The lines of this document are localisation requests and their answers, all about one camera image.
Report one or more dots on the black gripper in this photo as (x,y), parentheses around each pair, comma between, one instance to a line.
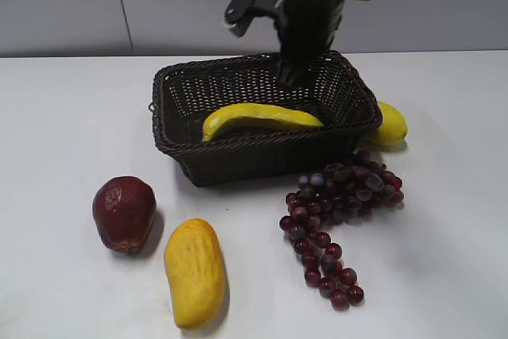
(305,29)

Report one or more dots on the yellow banana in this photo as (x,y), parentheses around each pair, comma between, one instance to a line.
(257,116)

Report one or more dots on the dark red apple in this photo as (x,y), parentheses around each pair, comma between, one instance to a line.
(124,210)

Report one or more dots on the purple grape bunch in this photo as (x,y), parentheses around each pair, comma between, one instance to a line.
(344,192)

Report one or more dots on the yellow lemon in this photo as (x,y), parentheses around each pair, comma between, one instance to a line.
(393,129)

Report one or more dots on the black woven rectangular basket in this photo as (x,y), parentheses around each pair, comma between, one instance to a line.
(184,95)

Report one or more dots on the yellow mango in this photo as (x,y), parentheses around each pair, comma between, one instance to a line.
(195,270)

